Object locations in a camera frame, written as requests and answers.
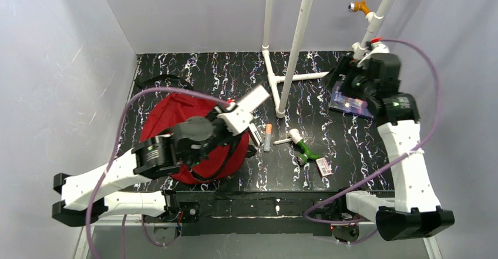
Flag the red student backpack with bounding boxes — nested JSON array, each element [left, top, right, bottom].
[[131, 75, 260, 184]]

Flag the dark purple galaxy book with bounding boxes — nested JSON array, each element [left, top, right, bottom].
[[329, 82, 373, 119]]

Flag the white furniture book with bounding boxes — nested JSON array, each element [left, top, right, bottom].
[[236, 85, 270, 112]]

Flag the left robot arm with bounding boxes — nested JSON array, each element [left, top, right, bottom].
[[52, 115, 242, 227]]

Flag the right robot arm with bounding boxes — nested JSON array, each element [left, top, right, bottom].
[[304, 53, 455, 241]]

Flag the orange capped glue stick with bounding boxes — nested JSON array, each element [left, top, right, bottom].
[[263, 123, 272, 152]]

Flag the white pen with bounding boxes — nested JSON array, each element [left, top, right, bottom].
[[273, 138, 292, 145]]

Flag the small red white card box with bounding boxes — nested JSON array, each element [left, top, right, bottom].
[[315, 157, 332, 177]]

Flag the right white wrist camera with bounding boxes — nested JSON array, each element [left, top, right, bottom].
[[356, 37, 390, 68]]

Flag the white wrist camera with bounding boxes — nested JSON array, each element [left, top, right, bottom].
[[217, 105, 254, 136], [356, 37, 390, 68]]

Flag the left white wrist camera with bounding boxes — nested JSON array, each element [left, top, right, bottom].
[[217, 105, 254, 136]]

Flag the white PVC pipe frame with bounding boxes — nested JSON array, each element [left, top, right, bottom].
[[261, 0, 394, 118]]

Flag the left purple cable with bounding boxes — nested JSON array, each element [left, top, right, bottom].
[[84, 86, 238, 259]]

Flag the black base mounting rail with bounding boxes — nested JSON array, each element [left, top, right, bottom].
[[83, 189, 433, 238]]

